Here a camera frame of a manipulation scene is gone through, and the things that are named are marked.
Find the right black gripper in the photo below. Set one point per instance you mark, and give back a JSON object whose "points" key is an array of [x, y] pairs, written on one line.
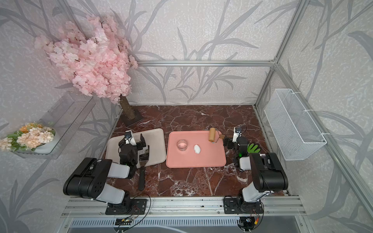
{"points": [[229, 145]]}

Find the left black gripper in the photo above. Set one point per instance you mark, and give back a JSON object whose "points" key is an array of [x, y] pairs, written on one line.
{"points": [[138, 145]]}

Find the wooden dough roller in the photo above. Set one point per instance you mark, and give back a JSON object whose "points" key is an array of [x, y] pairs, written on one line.
{"points": [[215, 135]]}

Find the white dough piece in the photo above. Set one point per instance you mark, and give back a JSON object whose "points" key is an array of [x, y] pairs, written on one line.
{"points": [[197, 149]]}

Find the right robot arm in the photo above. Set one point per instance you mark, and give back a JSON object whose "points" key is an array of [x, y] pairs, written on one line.
{"points": [[268, 176]]}

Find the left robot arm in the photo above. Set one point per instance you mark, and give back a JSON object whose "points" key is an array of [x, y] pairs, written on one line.
{"points": [[89, 180]]}

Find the beige rectangular tray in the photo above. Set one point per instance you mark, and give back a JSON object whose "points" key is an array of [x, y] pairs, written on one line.
{"points": [[154, 138]]}

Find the pink rectangular tray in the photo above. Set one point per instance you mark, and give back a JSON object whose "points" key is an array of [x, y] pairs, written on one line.
{"points": [[212, 154]]}

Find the pink cherry blossom tree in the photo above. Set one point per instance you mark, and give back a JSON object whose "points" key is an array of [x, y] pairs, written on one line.
{"points": [[96, 66]]}

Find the metal ring cutter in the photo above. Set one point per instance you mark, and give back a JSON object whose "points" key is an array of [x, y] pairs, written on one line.
{"points": [[182, 145]]}

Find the white wire mesh basket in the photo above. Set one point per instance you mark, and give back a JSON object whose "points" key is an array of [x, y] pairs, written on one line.
{"points": [[296, 133]]}

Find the clear acrylic wall shelf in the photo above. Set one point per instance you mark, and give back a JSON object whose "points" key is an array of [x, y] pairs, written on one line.
{"points": [[66, 116]]}

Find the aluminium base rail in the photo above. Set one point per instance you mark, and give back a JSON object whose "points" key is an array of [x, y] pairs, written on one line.
{"points": [[189, 206]]}

